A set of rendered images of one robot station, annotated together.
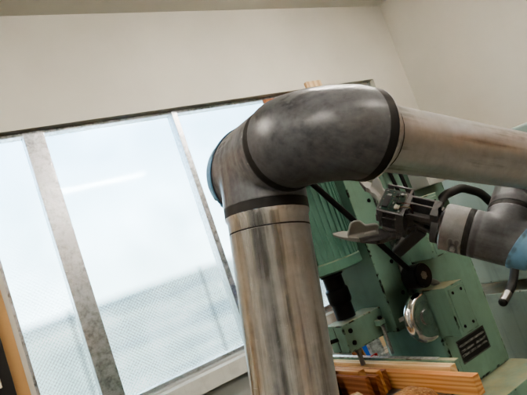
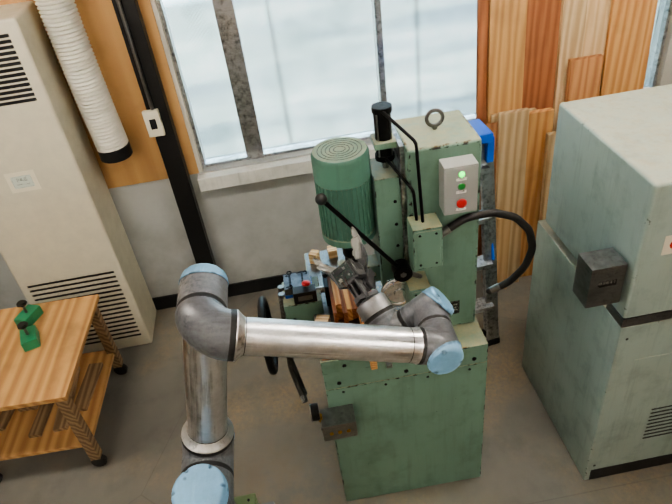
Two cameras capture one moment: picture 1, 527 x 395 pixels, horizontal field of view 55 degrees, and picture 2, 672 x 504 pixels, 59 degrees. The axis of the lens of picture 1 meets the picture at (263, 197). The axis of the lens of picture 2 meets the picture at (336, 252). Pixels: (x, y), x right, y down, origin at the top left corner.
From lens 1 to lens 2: 1.32 m
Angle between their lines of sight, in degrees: 50
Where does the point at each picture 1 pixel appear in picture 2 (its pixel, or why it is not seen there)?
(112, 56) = not seen: outside the picture
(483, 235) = not seen: hidden behind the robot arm
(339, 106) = (202, 343)
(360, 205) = (384, 204)
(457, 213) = (369, 309)
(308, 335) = (203, 378)
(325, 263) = (334, 240)
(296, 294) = (200, 364)
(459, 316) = not seen: hidden behind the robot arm
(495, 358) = (458, 319)
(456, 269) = (454, 264)
